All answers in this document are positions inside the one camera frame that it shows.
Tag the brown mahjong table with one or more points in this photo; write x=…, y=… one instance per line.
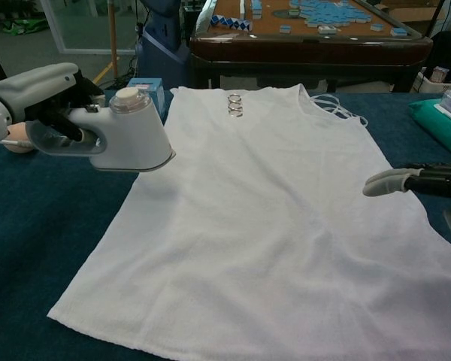
x=304, y=52

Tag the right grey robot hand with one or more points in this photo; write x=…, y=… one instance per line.
x=432, y=180

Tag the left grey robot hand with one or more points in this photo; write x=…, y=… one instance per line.
x=34, y=84

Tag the green wet wipes pack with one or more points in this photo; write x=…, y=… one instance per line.
x=436, y=128

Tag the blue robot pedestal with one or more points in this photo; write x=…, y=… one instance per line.
x=161, y=45

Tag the white storage box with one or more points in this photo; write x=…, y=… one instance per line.
x=441, y=80

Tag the white sleeveless top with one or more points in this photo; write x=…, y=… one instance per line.
x=267, y=225

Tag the wooden pole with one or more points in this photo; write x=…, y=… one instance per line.
x=114, y=37

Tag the white handheld garment steamer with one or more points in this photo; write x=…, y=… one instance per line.
x=135, y=135

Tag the blue mahjong tile heap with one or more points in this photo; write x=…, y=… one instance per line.
x=323, y=13

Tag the blue white snake puzzle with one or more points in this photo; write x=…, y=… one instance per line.
x=229, y=22

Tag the small light blue box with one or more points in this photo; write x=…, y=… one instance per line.
x=150, y=84

